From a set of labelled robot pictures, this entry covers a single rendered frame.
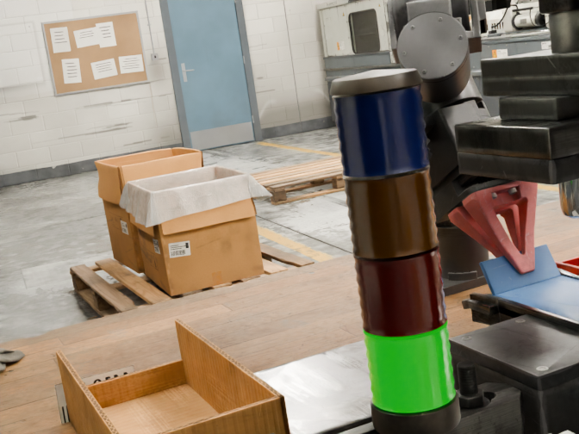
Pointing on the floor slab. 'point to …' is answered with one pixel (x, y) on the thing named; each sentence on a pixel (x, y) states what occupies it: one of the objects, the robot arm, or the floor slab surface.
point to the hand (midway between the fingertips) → (521, 264)
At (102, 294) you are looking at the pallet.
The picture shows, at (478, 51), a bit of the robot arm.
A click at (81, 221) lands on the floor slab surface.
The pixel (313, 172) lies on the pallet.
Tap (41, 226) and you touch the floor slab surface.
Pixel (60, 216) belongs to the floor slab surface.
